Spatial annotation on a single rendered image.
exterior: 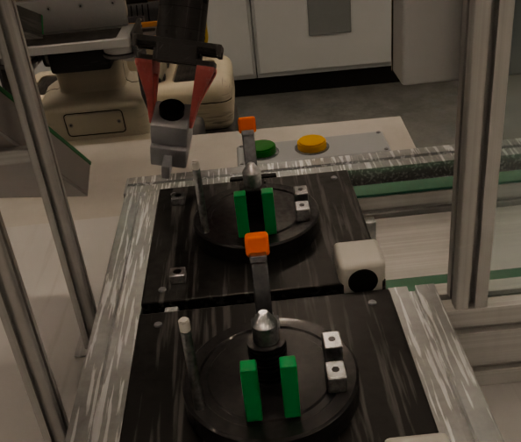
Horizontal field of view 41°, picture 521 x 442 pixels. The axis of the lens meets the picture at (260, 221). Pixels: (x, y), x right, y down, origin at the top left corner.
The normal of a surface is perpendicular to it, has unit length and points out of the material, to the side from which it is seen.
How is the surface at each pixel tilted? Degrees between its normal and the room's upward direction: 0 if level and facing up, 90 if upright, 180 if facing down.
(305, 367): 0
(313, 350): 0
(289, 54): 90
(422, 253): 0
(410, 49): 90
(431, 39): 90
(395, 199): 90
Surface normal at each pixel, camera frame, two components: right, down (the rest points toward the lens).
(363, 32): 0.02, 0.51
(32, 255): -0.09, -0.85
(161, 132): -0.07, 0.75
